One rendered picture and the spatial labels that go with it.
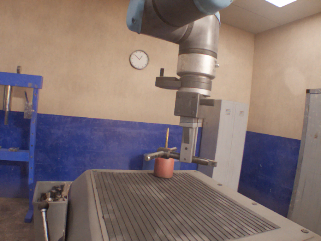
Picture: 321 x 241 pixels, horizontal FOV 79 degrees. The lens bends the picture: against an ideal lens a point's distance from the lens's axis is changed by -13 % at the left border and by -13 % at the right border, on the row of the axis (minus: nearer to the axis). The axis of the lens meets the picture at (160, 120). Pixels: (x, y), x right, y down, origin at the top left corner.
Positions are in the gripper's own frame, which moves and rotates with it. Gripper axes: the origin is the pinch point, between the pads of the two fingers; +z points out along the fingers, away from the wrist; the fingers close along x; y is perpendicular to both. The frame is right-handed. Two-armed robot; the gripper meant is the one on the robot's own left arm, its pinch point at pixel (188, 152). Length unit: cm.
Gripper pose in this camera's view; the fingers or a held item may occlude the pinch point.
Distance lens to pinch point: 51.5
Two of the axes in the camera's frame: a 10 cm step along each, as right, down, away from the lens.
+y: 9.3, 1.1, -3.5
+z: -1.0, 9.9, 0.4
